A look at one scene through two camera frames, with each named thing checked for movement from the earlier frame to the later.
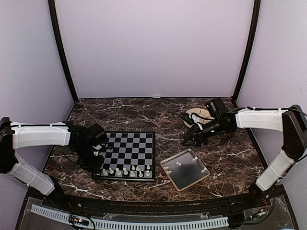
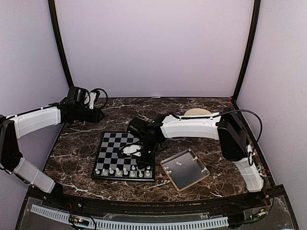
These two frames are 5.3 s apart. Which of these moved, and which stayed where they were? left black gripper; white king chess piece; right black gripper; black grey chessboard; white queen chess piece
Moved: right black gripper; left black gripper
Stayed: white king chess piece; white queen chess piece; black grey chessboard
